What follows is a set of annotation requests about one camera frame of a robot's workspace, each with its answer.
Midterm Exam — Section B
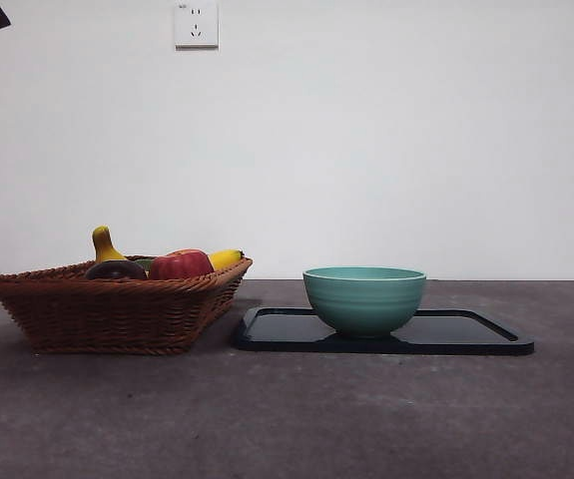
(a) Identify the dark red plum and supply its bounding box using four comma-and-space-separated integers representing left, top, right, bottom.
84, 258, 148, 281

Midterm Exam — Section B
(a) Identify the teal ribbed bowl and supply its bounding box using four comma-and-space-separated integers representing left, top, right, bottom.
301, 265, 427, 340

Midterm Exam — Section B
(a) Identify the yellow banana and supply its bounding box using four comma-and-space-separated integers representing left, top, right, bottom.
91, 225, 246, 273

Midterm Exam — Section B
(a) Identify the red apple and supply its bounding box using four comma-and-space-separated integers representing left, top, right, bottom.
147, 247, 216, 280

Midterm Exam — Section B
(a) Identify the brown wicker basket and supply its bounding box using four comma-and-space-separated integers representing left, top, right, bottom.
0, 254, 254, 356

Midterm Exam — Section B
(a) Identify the dark teal rectangular tray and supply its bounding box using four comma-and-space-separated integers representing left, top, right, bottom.
231, 305, 536, 356

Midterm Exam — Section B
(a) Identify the white wall socket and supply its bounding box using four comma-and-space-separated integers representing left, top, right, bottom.
174, 1, 220, 50

